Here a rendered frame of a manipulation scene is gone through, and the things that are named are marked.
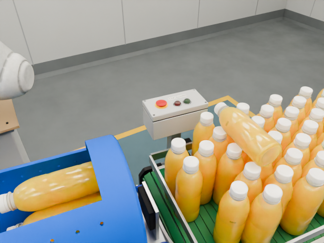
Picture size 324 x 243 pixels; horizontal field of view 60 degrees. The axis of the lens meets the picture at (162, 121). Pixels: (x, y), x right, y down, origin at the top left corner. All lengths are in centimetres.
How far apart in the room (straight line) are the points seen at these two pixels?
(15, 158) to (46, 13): 237
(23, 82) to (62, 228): 59
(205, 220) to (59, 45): 299
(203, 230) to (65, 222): 44
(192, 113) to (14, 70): 58
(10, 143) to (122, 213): 75
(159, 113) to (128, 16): 291
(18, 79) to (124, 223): 62
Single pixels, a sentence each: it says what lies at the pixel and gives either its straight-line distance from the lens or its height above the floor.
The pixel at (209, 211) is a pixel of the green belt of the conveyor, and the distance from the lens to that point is 89.
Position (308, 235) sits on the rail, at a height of 98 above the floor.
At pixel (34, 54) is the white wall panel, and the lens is 354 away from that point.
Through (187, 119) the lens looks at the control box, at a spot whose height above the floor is 105.
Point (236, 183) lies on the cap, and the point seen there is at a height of 112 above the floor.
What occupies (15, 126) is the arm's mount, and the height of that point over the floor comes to 101.
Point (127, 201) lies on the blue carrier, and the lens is 54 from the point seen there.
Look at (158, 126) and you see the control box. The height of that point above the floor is 106.
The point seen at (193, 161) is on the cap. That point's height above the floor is 112.
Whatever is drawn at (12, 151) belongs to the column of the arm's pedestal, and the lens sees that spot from 123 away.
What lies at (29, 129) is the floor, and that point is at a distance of 280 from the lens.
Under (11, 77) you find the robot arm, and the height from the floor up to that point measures 120.
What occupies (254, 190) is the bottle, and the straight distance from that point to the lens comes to 75.
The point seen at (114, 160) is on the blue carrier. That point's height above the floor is 123.
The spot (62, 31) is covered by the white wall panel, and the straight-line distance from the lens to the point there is 351.
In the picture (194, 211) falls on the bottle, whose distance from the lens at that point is 82.
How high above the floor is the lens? 163
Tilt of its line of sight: 38 degrees down
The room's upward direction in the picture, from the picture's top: straight up
